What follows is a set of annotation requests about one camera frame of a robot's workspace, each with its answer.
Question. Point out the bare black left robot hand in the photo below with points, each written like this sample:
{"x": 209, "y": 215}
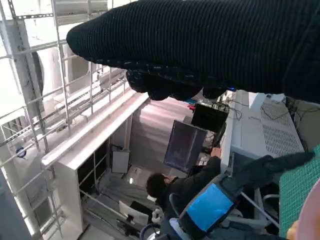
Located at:
{"x": 210, "y": 207}

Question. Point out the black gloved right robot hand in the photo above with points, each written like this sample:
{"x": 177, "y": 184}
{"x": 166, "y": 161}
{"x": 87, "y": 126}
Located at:
{"x": 200, "y": 37}

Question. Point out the orange toy bread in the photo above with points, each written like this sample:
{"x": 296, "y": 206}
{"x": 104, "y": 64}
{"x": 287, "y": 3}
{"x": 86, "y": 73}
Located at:
{"x": 293, "y": 231}

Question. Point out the pink bowl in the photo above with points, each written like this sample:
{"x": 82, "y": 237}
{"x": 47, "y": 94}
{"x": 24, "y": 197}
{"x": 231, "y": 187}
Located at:
{"x": 312, "y": 215}

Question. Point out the person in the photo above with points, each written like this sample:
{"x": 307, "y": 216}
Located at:
{"x": 197, "y": 180}

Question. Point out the white desk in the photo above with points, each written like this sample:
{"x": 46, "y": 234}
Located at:
{"x": 226, "y": 145}

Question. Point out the large dark monitor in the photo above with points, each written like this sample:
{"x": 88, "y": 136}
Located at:
{"x": 185, "y": 147}

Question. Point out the white backed monitor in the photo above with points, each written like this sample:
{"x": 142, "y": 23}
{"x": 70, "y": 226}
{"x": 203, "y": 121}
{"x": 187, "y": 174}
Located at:
{"x": 136, "y": 215}

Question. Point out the small black monitor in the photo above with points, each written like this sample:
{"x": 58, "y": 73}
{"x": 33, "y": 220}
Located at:
{"x": 208, "y": 117}

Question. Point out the green cutting mat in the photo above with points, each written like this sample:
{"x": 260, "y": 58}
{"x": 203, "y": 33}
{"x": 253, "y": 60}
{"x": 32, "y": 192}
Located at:
{"x": 297, "y": 190}

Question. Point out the large white perforated cabinet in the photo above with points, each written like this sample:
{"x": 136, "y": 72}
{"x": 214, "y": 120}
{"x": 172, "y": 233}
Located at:
{"x": 275, "y": 130}

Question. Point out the metal ceiling rack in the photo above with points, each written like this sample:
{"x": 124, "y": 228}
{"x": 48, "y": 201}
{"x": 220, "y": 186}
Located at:
{"x": 27, "y": 62}

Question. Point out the white wall panel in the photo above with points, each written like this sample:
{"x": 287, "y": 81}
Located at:
{"x": 120, "y": 162}

